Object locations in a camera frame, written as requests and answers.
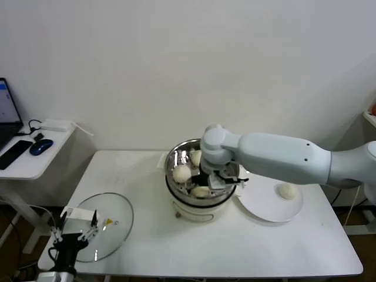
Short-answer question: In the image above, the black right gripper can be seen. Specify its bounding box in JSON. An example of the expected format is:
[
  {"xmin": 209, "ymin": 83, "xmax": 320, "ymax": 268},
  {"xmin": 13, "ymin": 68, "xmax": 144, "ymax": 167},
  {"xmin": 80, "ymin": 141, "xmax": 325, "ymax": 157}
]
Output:
[{"xmin": 178, "ymin": 164, "xmax": 212, "ymax": 193}]

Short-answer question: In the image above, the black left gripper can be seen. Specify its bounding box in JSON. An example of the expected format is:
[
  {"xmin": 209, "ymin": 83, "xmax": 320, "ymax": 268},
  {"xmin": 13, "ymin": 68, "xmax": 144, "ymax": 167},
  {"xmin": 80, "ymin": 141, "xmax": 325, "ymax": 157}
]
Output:
[{"xmin": 49, "ymin": 209, "xmax": 100, "ymax": 271}]

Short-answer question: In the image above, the white steamed baozi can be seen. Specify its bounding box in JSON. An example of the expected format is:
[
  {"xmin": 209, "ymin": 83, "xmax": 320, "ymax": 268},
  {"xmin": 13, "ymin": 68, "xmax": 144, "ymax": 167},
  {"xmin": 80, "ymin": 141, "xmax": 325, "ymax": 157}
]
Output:
[
  {"xmin": 189, "ymin": 149, "xmax": 203, "ymax": 167},
  {"xmin": 172, "ymin": 164, "xmax": 192, "ymax": 184},
  {"xmin": 277, "ymin": 183, "xmax": 299, "ymax": 201},
  {"xmin": 190, "ymin": 186, "xmax": 212, "ymax": 198}
]

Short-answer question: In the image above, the stainless steel steamer basket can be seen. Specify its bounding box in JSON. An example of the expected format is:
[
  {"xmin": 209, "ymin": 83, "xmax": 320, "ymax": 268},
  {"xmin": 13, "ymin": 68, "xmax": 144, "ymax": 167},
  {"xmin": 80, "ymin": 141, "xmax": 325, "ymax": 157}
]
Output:
[{"xmin": 158, "ymin": 138, "xmax": 247, "ymax": 204}]

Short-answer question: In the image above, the white electric cooker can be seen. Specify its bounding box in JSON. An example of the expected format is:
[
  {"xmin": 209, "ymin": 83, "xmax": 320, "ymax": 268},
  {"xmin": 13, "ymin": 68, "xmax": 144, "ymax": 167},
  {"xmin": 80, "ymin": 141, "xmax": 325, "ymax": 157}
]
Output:
[{"xmin": 158, "ymin": 154, "xmax": 247, "ymax": 224}]

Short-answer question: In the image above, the glass pot lid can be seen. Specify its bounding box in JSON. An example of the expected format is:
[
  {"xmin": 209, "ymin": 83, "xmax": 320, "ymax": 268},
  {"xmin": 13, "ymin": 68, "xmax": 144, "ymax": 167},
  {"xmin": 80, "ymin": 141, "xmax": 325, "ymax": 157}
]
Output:
[{"xmin": 69, "ymin": 192, "xmax": 135, "ymax": 263}]

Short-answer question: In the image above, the white round plate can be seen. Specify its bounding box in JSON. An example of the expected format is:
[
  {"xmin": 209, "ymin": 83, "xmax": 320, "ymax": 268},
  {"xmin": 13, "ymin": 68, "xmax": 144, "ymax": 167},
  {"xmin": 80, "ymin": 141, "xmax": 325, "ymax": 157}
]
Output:
[{"xmin": 233, "ymin": 169, "xmax": 304, "ymax": 223}]

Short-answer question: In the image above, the blue computer mouse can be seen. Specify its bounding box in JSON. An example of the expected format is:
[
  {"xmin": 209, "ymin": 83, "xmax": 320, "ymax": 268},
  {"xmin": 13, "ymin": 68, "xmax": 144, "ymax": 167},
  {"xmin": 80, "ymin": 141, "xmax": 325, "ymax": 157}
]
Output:
[{"xmin": 29, "ymin": 139, "xmax": 54, "ymax": 156}]

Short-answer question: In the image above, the black smartphone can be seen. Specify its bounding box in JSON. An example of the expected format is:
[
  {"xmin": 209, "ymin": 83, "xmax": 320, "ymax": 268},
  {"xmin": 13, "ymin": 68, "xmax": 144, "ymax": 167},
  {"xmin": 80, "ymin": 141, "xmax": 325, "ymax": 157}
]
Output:
[{"xmin": 0, "ymin": 140, "xmax": 33, "ymax": 170}]

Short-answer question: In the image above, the white rectangular adapter box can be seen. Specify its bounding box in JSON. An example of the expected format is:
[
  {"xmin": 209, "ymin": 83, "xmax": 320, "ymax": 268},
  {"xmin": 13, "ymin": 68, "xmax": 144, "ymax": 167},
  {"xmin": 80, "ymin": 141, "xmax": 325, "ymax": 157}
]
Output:
[{"xmin": 40, "ymin": 118, "xmax": 72, "ymax": 132}]

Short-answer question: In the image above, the black laptop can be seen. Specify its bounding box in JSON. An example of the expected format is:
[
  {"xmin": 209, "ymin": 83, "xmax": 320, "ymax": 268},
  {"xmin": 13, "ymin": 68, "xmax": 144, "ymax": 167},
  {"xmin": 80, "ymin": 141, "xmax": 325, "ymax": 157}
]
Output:
[{"xmin": 0, "ymin": 78, "xmax": 25, "ymax": 151}]

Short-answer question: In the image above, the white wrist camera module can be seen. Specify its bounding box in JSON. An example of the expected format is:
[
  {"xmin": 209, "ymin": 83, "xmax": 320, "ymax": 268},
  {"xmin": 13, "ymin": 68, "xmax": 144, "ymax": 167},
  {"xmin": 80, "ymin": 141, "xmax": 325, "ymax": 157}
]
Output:
[{"xmin": 207, "ymin": 173, "xmax": 229, "ymax": 192}]

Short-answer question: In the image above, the white floor cable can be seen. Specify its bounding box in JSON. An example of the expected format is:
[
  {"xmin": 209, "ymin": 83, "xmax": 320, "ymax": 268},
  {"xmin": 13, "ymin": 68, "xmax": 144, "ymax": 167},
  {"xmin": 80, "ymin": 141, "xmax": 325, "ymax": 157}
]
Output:
[{"xmin": 28, "ymin": 204, "xmax": 58, "ymax": 229}]

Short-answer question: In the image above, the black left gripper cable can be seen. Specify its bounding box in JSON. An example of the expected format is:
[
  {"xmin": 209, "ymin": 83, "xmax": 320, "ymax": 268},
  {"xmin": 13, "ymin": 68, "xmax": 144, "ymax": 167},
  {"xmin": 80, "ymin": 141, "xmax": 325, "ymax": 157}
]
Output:
[{"xmin": 48, "ymin": 246, "xmax": 61, "ymax": 263}]

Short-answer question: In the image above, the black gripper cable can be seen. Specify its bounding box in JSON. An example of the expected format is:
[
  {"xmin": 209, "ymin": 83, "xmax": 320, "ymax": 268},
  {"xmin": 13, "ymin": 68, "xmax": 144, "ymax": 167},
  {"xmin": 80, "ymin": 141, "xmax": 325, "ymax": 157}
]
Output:
[
  {"xmin": 230, "ymin": 176, "xmax": 250, "ymax": 189},
  {"xmin": 48, "ymin": 246, "xmax": 61, "ymax": 263}
]

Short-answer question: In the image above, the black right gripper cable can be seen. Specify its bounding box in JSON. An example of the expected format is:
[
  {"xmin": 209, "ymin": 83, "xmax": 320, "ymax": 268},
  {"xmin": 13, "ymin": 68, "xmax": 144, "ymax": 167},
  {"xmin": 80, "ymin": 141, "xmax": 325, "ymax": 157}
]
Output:
[{"xmin": 230, "ymin": 176, "xmax": 250, "ymax": 189}]

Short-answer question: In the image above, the black looped cable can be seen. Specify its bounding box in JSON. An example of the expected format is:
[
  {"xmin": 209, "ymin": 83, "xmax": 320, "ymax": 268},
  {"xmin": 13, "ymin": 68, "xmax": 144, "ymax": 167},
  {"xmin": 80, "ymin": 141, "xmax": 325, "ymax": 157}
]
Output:
[{"xmin": 16, "ymin": 119, "xmax": 42, "ymax": 137}]

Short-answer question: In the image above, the black cable with adapter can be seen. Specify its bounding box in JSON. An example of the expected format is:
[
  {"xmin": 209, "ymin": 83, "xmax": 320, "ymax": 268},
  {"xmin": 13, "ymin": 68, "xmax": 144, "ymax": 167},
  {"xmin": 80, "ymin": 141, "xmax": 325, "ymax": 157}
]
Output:
[{"xmin": 331, "ymin": 187, "xmax": 344, "ymax": 206}]

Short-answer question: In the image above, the white hanging cable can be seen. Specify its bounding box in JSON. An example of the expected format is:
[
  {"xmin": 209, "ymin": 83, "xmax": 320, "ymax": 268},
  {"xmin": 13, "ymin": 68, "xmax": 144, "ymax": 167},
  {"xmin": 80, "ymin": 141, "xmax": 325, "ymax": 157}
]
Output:
[{"xmin": 345, "ymin": 185, "xmax": 361, "ymax": 226}]

